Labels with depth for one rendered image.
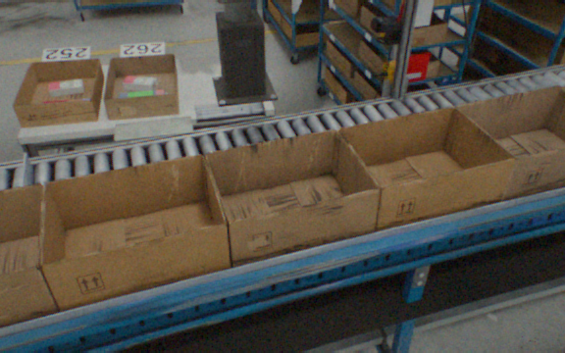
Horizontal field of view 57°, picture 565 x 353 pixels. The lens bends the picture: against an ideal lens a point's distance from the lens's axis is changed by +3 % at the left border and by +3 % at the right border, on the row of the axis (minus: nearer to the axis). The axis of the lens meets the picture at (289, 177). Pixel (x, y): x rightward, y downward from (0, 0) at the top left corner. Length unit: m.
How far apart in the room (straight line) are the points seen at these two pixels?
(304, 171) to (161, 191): 0.42
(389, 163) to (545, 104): 0.56
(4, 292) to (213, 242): 0.43
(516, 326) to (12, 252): 1.93
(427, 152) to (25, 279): 1.19
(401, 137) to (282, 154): 0.39
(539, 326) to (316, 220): 1.46
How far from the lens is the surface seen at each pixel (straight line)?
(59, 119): 2.23
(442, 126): 1.68
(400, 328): 1.70
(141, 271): 1.23
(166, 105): 2.14
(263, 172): 1.48
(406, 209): 1.37
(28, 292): 1.25
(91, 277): 1.22
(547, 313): 2.57
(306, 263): 1.26
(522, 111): 1.85
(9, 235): 1.52
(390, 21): 2.15
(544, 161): 1.56
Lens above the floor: 1.85
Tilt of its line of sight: 38 degrees down
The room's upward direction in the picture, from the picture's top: straight up
